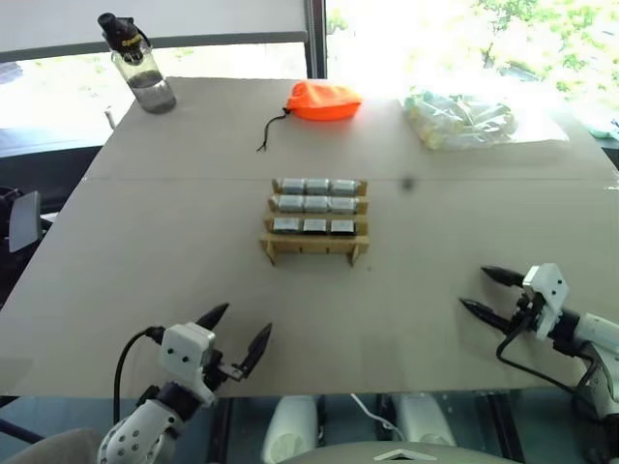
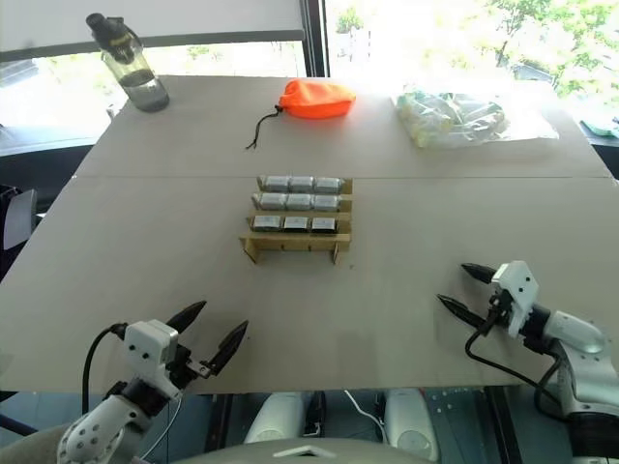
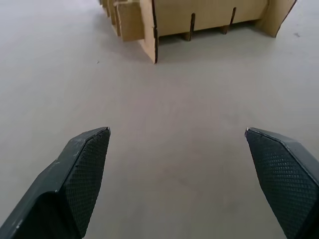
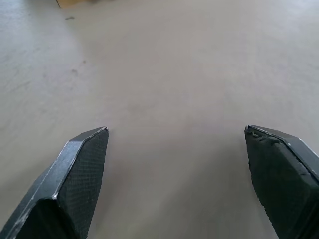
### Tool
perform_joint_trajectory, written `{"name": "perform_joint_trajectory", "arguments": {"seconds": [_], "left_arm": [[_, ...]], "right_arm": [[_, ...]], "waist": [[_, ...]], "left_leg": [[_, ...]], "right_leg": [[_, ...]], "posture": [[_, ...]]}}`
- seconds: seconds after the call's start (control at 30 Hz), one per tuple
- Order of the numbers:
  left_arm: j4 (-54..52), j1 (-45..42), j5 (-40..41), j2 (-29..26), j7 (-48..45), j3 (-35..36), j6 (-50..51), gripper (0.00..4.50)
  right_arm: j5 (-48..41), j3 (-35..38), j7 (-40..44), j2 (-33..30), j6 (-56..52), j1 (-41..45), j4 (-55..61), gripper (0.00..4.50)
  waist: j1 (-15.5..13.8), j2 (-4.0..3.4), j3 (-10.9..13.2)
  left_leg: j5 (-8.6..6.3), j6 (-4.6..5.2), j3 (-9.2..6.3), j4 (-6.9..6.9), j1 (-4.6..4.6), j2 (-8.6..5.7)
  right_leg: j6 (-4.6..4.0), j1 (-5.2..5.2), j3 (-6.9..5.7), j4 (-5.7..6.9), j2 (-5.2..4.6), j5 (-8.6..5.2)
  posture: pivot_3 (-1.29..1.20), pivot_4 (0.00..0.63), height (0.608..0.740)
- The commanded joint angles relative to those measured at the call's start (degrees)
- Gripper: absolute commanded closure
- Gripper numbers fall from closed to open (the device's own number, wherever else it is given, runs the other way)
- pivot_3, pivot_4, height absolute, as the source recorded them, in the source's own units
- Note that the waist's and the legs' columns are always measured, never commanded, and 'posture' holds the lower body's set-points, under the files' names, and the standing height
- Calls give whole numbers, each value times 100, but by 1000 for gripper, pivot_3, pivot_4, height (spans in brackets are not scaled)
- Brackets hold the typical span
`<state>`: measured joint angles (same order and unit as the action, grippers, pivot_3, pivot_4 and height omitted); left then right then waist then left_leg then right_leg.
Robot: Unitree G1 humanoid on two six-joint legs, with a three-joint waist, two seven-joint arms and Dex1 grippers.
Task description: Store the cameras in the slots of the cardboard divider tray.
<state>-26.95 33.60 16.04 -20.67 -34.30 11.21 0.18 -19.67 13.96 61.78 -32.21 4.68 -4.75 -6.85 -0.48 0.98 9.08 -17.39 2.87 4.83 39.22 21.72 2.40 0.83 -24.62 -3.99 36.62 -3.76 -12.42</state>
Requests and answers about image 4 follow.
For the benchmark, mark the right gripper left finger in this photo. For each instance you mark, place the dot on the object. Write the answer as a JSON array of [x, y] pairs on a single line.
[[72, 179]]

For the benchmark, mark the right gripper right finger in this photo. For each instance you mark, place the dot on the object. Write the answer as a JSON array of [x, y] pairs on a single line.
[[281, 174]]

